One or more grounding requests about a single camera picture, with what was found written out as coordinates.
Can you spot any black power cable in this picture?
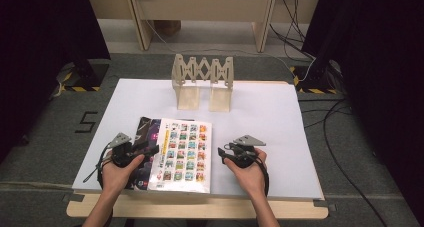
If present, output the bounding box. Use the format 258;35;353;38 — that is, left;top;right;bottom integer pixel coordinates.
283;0;308;43
269;0;316;60

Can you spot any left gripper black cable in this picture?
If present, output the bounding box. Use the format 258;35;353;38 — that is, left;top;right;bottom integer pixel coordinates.
95;146;115;190

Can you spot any black curtain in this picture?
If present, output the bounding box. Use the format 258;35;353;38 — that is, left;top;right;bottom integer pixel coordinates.
301;0;424;218
0;0;111;161

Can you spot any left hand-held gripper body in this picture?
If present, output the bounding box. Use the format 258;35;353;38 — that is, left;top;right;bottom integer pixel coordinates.
107;132;141;169

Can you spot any stand base with striped tape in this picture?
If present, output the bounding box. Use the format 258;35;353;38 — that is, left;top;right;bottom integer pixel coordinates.
53;59;111;93
289;60;346;95

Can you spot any thin grey cord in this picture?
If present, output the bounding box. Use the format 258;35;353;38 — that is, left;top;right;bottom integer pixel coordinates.
82;142;113;184

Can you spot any purple magazine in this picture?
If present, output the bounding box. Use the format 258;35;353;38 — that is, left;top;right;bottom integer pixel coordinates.
134;117;163;191

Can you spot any black tape strip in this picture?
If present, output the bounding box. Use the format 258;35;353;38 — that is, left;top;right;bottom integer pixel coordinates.
313;200;337;212
62;193;85;203

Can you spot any person's right hand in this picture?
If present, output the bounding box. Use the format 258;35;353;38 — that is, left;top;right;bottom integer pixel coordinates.
223;147;268;200

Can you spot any white book with picture grid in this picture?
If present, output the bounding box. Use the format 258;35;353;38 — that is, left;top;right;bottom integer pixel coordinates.
147;117;213;195

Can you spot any person's left hand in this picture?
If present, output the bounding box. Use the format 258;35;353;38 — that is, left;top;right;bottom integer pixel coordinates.
100;153;146;196

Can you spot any long black floor cable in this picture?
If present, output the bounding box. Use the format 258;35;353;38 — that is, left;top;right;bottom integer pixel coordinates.
322;98;389;227

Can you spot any white board sheet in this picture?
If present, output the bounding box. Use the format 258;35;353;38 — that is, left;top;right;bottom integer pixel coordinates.
71;78;324;201

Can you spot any beige expandable book rack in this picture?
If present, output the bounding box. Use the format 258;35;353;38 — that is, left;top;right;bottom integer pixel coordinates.
171;53;234;113

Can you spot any light wooden table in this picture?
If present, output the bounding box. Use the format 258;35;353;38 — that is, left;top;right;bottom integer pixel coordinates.
66;80;329;220

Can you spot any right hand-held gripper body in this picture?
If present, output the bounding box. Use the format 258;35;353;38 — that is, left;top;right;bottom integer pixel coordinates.
228;134;267;170

